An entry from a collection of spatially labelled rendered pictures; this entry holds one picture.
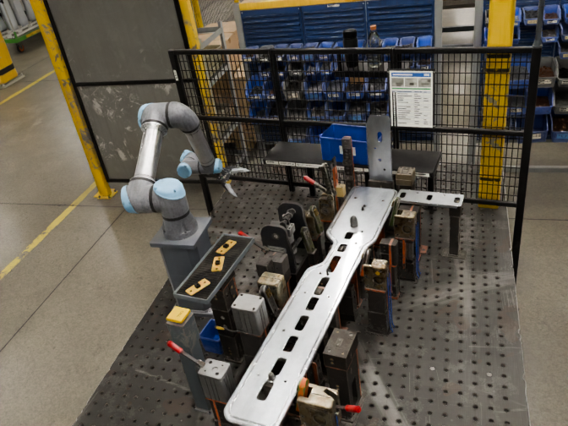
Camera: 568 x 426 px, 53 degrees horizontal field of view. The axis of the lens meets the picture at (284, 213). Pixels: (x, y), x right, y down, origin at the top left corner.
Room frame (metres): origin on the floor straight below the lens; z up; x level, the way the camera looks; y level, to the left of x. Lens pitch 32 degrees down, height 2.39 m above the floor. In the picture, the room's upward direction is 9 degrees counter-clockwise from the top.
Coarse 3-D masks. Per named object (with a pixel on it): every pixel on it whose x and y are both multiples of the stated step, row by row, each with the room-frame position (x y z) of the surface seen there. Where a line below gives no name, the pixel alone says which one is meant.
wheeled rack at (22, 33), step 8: (0, 0) 10.41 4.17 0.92; (8, 16) 10.42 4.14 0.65; (32, 24) 11.35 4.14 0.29; (8, 32) 10.83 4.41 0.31; (16, 32) 10.89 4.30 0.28; (24, 32) 10.71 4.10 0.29; (32, 32) 10.77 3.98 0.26; (8, 40) 10.44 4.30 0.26; (16, 40) 10.38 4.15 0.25; (24, 48) 10.57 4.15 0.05
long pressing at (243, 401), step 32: (352, 192) 2.27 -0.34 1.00; (384, 192) 2.23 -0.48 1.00; (384, 224) 1.98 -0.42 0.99; (352, 256) 1.79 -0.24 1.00; (288, 320) 1.48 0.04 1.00; (320, 320) 1.46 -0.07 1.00; (288, 352) 1.33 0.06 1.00; (256, 384) 1.22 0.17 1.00; (288, 384) 1.20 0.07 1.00; (256, 416) 1.10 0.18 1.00
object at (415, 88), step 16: (400, 80) 2.57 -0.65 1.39; (416, 80) 2.53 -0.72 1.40; (432, 80) 2.50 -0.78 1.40; (400, 96) 2.57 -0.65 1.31; (416, 96) 2.53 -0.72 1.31; (432, 96) 2.50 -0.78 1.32; (400, 112) 2.57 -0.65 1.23; (416, 112) 2.53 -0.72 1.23; (432, 112) 2.50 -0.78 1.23; (416, 128) 2.53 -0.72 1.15; (432, 128) 2.50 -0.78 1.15
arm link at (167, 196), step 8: (160, 184) 2.03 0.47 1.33; (168, 184) 2.02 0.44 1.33; (176, 184) 2.02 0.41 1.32; (152, 192) 2.01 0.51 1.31; (160, 192) 1.98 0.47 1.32; (168, 192) 1.97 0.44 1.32; (176, 192) 1.98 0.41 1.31; (184, 192) 2.03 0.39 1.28; (152, 200) 1.99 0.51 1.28; (160, 200) 1.98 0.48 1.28; (168, 200) 1.97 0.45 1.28; (176, 200) 1.98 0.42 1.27; (184, 200) 2.01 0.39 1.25; (152, 208) 1.99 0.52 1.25; (160, 208) 1.98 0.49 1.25; (168, 208) 1.97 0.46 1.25; (176, 208) 1.97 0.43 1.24; (184, 208) 2.00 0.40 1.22; (168, 216) 1.98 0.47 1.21; (176, 216) 1.97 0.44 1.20
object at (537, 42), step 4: (540, 0) 2.30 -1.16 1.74; (544, 0) 2.30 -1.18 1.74; (540, 4) 2.30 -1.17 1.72; (540, 8) 2.30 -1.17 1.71; (540, 12) 2.29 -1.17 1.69; (540, 16) 2.29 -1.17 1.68; (540, 20) 2.29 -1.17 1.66; (540, 24) 2.29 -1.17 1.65; (536, 28) 2.31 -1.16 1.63; (540, 28) 2.29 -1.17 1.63; (536, 32) 2.30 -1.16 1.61; (540, 32) 2.29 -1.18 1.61; (536, 36) 2.30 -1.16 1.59; (540, 36) 2.29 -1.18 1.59; (536, 40) 2.30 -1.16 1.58; (540, 40) 2.30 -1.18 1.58; (532, 44) 2.32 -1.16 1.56; (536, 44) 2.29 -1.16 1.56; (540, 44) 2.29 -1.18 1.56
